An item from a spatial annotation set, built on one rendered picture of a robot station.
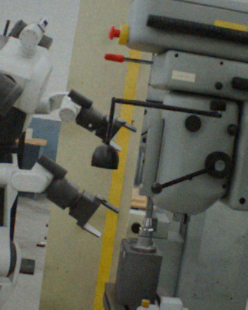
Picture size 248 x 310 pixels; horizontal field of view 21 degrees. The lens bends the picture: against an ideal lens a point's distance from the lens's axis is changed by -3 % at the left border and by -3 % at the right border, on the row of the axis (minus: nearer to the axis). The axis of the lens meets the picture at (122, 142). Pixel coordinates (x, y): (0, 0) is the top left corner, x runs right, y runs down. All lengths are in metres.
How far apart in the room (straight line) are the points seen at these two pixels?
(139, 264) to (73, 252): 1.43
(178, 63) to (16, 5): 9.28
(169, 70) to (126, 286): 0.82
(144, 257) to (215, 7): 0.89
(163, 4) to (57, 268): 2.20
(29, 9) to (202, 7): 9.24
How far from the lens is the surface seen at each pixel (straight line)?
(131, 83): 3.54
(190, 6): 1.72
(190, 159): 1.74
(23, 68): 2.10
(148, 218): 2.23
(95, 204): 2.04
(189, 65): 1.71
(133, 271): 2.21
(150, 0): 1.71
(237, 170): 1.76
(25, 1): 10.92
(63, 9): 10.89
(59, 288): 3.66
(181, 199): 1.76
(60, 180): 2.04
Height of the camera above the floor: 1.57
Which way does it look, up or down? 3 degrees down
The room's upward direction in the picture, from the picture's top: 8 degrees clockwise
